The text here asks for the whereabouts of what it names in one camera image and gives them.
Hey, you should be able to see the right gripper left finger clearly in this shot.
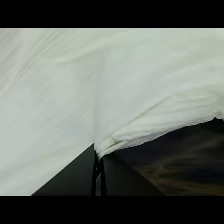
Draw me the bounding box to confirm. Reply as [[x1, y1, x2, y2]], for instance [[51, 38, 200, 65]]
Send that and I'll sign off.
[[31, 143, 100, 197]]

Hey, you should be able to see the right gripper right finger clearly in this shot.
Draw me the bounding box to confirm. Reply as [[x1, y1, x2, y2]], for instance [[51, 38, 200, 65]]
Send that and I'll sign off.
[[100, 153, 164, 197]]

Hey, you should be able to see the white garment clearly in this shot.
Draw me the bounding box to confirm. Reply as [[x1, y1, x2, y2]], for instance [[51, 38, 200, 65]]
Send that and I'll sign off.
[[0, 28, 224, 197]]

